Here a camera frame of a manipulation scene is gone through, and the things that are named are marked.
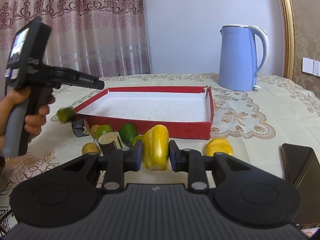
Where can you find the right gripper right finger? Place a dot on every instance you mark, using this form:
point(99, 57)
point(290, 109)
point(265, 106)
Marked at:
point(185, 160)

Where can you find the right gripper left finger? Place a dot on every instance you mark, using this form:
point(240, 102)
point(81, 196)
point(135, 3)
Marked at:
point(132, 157)

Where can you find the round dark sugarcane piece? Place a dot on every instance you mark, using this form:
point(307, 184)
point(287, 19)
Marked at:
point(109, 142)

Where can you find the yellow pepper piece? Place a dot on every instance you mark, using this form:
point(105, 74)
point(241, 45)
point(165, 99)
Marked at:
point(156, 148)
point(217, 145)

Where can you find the dark square sugarcane piece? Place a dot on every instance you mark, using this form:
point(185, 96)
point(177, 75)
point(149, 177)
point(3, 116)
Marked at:
point(80, 128)

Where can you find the green cucumber piece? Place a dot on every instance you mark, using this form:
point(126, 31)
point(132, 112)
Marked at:
point(66, 115)

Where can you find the person's left hand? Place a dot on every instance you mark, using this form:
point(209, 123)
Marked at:
point(33, 123)

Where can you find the dark green lime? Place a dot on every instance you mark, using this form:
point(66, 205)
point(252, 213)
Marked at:
point(127, 132)

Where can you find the light green round fruit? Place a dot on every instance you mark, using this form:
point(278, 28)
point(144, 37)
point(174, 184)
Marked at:
point(103, 129)

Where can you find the red shallow box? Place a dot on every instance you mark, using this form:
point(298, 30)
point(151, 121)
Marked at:
point(186, 111)

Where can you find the pink patterned curtain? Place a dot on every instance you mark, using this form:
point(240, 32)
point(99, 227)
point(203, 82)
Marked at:
point(97, 37)

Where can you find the beige embroidered tablecloth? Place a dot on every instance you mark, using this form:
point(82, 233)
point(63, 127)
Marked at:
point(256, 124)

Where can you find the blue electric kettle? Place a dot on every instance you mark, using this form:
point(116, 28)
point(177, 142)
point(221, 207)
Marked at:
point(245, 49)

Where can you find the black smartphone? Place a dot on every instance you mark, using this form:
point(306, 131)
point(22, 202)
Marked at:
point(301, 169)

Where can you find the gold mirror frame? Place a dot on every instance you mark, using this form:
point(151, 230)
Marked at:
point(289, 38)

